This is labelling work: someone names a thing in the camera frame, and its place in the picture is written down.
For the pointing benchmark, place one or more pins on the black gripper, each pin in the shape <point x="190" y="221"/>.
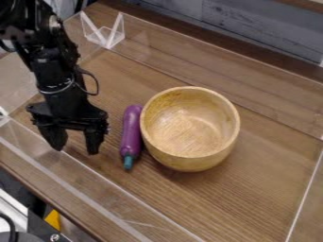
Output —
<point x="66" y="110"/>

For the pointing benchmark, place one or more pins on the purple toy eggplant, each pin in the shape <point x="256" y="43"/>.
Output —
<point x="132" y="139"/>

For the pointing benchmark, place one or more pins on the brown wooden bowl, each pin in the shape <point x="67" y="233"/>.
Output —
<point x="190" y="126"/>

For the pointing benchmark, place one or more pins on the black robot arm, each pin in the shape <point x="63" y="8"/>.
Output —
<point x="33" y="28"/>

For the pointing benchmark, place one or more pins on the clear acrylic tray wall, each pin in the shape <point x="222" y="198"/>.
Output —
<point x="91" y="200"/>

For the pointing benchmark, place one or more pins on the clear acrylic corner bracket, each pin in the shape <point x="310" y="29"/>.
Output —
<point x="105" y="36"/>

